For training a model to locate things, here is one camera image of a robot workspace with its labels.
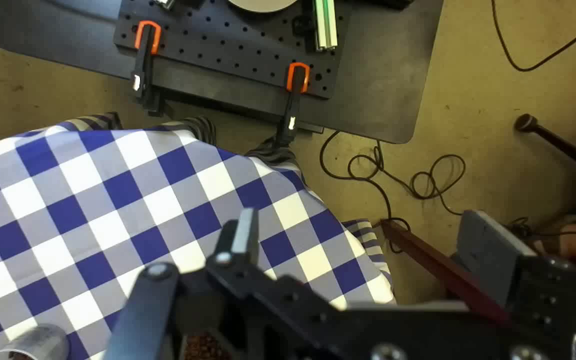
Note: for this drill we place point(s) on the dark coffee beans pile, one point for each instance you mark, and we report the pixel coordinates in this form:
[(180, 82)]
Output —
[(203, 348)]

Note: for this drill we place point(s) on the black perforated mounting board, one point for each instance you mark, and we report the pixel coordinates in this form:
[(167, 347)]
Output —
[(235, 47)]

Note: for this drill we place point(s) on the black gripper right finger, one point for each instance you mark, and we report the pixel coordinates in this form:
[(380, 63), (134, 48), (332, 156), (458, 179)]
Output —
[(541, 293)]

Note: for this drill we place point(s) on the dark grey base platform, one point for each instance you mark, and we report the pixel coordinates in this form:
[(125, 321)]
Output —
[(380, 86)]

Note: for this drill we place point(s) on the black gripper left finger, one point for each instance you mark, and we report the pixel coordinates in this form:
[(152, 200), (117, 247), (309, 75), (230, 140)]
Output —
[(150, 300)]

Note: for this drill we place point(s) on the dark furniture leg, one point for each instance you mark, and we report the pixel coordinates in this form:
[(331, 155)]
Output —
[(526, 122)]

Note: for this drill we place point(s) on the orange black bar clamp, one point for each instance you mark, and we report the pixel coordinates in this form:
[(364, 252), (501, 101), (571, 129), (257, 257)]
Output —
[(144, 73), (293, 110)]

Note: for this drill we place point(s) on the green white striped bar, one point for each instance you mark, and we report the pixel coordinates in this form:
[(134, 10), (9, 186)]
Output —
[(325, 26)]

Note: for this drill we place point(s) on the clear plastic measuring cup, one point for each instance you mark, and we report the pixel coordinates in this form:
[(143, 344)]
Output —
[(34, 343)]

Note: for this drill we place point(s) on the blue white checkered tablecloth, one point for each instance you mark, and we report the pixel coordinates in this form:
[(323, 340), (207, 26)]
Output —
[(100, 212)]

